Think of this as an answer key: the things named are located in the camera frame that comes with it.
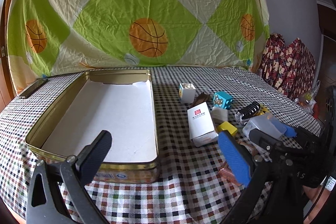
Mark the copper brown small box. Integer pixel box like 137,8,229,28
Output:
218,140,258,186

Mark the black hair brush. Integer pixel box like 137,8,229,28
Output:
235,101,261,120

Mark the small yellow block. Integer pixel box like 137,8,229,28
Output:
217,121,238,136

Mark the small white box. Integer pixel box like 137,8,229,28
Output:
210,106,228,124

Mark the white red-logo carton box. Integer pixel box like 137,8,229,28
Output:
187,102,218,147

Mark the brown wooden comb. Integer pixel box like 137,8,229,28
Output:
190,92,210,108

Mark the yellow cartoon face block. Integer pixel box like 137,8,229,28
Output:
256,105,270,116

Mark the person right hand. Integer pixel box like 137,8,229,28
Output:
303,186,330,224

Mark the clear plastic bag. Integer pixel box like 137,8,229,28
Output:
294,80,321,119

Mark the checkered tablecloth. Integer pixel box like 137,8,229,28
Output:
1,67,321,223

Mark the blue bear toy block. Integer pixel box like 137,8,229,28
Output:
213,92,234,109

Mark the red bear pattern cloth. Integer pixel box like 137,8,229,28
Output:
257,33,316,100

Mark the white toy block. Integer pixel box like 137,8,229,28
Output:
179,83,196,103

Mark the gold metal tin box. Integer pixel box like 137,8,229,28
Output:
25,69,160,184

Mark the black phone on table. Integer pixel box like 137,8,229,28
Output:
18,79,49,99

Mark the sports pattern bed sheet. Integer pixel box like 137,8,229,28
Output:
6,0,269,93

